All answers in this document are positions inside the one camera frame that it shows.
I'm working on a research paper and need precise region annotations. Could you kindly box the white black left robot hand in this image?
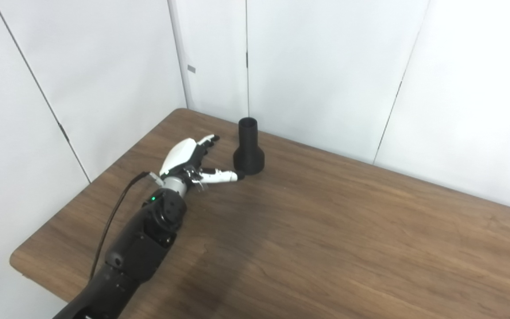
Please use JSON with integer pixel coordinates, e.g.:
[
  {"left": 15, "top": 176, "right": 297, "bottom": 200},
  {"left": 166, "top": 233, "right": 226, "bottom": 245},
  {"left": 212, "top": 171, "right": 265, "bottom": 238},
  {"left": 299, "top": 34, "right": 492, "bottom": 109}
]
[{"left": 159, "top": 134, "right": 245, "bottom": 193}]

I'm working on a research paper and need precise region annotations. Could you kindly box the black plastic nozzle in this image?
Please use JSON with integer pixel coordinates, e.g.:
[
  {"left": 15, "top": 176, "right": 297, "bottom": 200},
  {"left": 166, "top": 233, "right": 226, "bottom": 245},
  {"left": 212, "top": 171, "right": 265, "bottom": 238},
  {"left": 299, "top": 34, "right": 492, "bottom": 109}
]
[{"left": 233, "top": 117, "right": 266, "bottom": 176}]

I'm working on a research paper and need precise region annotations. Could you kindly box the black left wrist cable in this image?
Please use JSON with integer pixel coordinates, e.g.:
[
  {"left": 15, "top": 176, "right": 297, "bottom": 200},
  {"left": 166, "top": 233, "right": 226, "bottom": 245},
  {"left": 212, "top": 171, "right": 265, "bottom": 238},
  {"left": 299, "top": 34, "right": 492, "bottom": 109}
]
[{"left": 89, "top": 172, "right": 162, "bottom": 282}]

